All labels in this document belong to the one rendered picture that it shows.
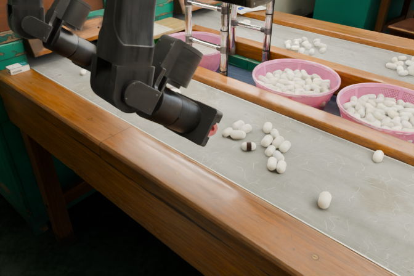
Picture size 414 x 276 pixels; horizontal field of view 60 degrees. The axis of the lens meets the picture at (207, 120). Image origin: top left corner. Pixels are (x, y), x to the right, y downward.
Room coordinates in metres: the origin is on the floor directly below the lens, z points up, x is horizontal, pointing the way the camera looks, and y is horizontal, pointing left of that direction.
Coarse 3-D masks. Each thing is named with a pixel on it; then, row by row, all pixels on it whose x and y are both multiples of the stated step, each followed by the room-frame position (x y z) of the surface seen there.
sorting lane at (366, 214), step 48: (96, 96) 0.94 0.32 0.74; (192, 96) 0.94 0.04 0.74; (192, 144) 0.69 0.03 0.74; (240, 144) 0.69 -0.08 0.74; (336, 144) 0.69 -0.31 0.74; (288, 192) 0.53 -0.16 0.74; (336, 192) 0.53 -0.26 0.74; (384, 192) 0.53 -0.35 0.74; (336, 240) 0.41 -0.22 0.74; (384, 240) 0.41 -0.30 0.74
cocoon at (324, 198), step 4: (324, 192) 0.51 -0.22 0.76; (328, 192) 0.51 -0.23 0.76; (320, 196) 0.50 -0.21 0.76; (324, 196) 0.50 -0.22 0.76; (328, 196) 0.50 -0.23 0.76; (320, 200) 0.49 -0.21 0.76; (324, 200) 0.49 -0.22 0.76; (328, 200) 0.49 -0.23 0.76; (320, 204) 0.49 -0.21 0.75; (324, 204) 0.48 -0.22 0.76; (328, 204) 0.48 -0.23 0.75; (324, 208) 0.48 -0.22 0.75
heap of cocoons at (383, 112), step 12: (372, 96) 0.93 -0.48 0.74; (348, 108) 0.86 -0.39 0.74; (360, 108) 0.86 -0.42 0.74; (372, 108) 0.87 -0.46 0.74; (384, 108) 0.86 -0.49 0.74; (396, 108) 0.86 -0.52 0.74; (408, 108) 0.85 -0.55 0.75; (372, 120) 0.80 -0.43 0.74; (384, 120) 0.80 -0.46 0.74; (396, 120) 0.80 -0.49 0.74; (408, 120) 0.82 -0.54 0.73
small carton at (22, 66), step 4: (16, 64) 1.07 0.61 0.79; (20, 64) 1.07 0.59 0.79; (24, 64) 1.07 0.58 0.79; (28, 64) 1.07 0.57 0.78; (8, 68) 1.03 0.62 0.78; (12, 68) 1.03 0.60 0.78; (16, 68) 1.04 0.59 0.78; (20, 68) 1.05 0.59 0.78; (24, 68) 1.06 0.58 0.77; (28, 68) 1.07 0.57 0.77; (8, 72) 1.04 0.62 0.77; (12, 72) 1.03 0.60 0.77; (16, 72) 1.04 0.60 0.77; (20, 72) 1.05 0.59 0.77
